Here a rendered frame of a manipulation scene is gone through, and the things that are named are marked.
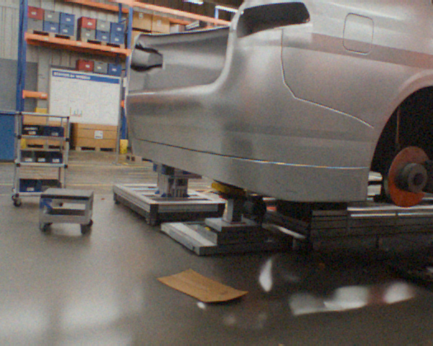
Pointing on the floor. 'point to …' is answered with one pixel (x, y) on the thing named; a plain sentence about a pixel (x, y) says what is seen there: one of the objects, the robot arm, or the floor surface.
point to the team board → (85, 99)
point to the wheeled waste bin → (0, 134)
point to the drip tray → (422, 271)
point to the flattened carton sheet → (200, 287)
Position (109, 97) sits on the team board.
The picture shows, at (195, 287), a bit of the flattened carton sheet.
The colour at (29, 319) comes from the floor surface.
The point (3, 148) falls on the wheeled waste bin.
